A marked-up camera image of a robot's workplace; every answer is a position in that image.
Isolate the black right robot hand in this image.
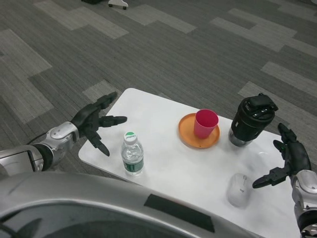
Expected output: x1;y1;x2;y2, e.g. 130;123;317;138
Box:
252;122;312;189

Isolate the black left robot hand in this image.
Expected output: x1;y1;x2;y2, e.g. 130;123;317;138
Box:
71;91;128;157

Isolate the clear water bottle green label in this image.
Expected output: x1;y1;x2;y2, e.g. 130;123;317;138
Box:
120;131;145;176

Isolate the black travel mug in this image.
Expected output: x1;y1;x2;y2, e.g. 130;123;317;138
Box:
228;93;279;147

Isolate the white computer mouse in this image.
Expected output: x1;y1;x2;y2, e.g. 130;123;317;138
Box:
227;173;250;208

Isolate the silver robot chest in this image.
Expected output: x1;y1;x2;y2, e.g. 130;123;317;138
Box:
0;171;269;238

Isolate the pink plastic cup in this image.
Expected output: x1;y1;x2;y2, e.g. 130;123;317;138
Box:
193;109;219;139

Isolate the orange round plate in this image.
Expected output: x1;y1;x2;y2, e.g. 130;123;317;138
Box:
178;113;220;149

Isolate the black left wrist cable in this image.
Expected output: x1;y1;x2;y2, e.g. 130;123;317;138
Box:
26;131;52;145

